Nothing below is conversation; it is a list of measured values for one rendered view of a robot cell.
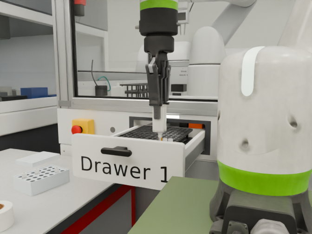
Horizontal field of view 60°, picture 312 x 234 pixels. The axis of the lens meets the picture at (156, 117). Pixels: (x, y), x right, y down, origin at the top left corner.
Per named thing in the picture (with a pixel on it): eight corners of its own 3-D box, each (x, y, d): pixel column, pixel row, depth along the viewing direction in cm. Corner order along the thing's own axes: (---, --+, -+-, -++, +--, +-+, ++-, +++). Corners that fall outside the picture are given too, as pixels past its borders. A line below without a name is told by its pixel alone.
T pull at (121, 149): (130, 157, 58) (129, 151, 58) (100, 153, 61) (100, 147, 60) (137, 153, 61) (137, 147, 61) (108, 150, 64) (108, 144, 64)
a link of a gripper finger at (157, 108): (160, 98, 67) (156, 99, 65) (160, 118, 68) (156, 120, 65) (155, 98, 68) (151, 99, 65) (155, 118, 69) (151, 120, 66)
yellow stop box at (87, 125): (87, 140, 99) (86, 120, 98) (70, 138, 102) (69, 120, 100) (94, 137, 104) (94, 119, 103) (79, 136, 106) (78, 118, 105)
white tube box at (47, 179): (31, 196, 71) (30, 182, 70) (13, 189, 75) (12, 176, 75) (69, 181, 81) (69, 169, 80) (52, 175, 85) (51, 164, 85)
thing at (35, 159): (32, 167, 93) (32, 163, 93) (15, 164, 97) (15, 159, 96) (60, 157, 104) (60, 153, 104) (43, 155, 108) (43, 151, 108)
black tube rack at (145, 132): (171, 168, 69) (172, 144, 68) (112, 160, 76) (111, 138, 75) (192, 147, 90) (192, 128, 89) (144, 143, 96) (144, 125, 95)
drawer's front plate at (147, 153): (182, 194, 59) (183, 144, 57) (72, 176, 69) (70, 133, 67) (184, 191, 60) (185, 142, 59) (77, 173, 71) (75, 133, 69)
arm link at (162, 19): (175, 5, 59) (185, 13, 68) (127, 9, 63) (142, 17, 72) (175, 34, 60) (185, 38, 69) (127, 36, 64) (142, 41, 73)
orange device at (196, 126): (202, 129, 124) (202, 117, 123) (178, 127, 128) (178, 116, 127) (204, 127, 128) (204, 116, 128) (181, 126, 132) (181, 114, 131)
